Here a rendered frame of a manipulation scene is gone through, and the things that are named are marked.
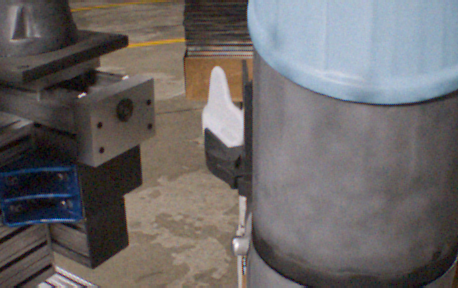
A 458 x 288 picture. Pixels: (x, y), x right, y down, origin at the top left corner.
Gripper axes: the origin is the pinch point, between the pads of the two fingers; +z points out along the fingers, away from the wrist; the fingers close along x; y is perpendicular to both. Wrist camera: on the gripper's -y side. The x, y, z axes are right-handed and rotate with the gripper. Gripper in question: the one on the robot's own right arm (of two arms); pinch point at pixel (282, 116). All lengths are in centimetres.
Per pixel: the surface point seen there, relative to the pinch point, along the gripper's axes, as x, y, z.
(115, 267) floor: 37, -85, 104
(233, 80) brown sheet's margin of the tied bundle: 3.8, 0.3, 8.7
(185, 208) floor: 18, -85, 141
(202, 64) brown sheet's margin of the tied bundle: 6.7, 1.9, 8.9
